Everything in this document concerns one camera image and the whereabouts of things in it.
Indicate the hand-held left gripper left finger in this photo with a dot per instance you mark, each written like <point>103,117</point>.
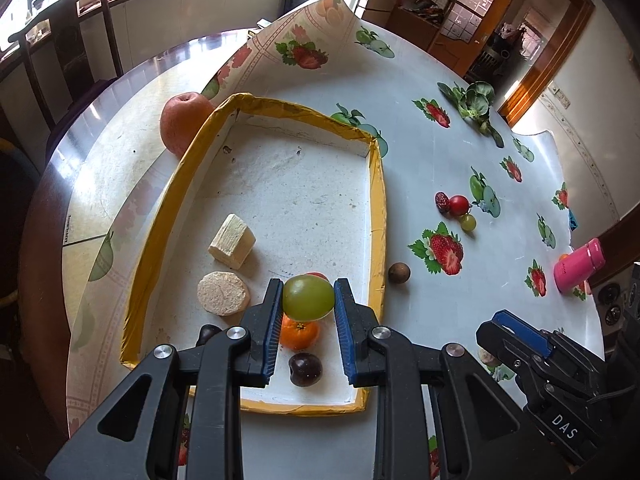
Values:
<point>272,330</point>

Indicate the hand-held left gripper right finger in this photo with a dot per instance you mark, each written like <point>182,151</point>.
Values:
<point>345,330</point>

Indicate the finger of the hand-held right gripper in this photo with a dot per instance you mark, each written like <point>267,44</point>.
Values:
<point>500,347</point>
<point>522,329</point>

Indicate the small orange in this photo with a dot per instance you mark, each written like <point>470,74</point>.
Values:
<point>300,336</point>

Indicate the large green grape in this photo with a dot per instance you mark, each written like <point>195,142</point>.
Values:
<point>308,297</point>

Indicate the dark purple plum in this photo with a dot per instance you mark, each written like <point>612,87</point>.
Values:
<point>207,333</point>
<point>305,370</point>

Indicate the round beige cake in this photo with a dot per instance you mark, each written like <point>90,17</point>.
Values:
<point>223,293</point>

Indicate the red cherry tomato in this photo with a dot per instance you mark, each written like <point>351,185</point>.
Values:
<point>316,275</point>

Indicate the square beige cake block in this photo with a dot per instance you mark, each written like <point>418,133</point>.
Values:
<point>231,242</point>

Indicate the white foam tray yellow rim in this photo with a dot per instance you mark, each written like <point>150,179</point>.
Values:
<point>300,185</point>

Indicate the brown round fruit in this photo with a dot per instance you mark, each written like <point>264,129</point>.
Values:
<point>399,273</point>

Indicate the pink thermos bottle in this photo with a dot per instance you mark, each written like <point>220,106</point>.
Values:
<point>577,266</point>

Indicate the small green grape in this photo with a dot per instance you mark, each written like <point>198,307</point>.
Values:
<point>468,223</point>

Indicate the blue plastic object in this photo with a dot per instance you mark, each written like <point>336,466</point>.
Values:
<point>572,220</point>

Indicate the cherry tomato with stem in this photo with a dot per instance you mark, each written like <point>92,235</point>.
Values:
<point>458,205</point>

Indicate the dark red strawberry fruit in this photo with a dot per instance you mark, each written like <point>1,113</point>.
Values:
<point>442,202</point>

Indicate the red apple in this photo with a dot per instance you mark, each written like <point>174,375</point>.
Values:
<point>180,120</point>

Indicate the green leafy vegetable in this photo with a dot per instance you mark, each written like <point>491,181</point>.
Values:
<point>475,102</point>

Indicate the wooden glass cabinet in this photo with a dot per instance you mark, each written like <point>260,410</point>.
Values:
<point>450,5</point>

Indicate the dark wooden chair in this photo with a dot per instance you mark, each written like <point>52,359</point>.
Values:
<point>65,45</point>

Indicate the wall switch plate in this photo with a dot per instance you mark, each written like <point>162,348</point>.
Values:
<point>562,96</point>

